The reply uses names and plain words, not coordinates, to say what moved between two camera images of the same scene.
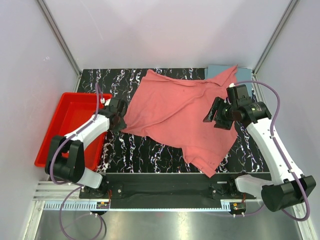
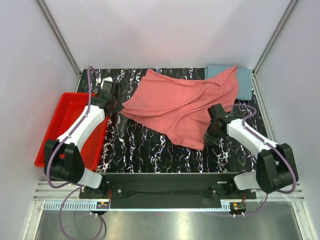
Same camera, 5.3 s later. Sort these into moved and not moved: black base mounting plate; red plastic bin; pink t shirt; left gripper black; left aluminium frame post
Moved: left gripper black; pink t shirt
Not moved: red plastic bin; black base mounting plate; left aluminium frame post
